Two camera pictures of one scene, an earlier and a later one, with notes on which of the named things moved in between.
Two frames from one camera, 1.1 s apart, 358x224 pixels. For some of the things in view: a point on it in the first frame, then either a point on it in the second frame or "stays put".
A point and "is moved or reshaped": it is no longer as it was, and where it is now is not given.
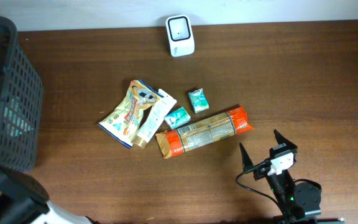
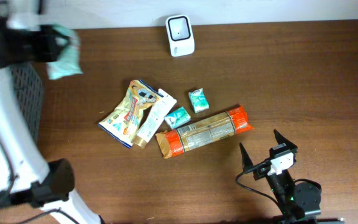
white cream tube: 165,104 stays put
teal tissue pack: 178,117 stays put
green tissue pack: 199,101 stays put
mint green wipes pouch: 15,121 is moved or reshaped
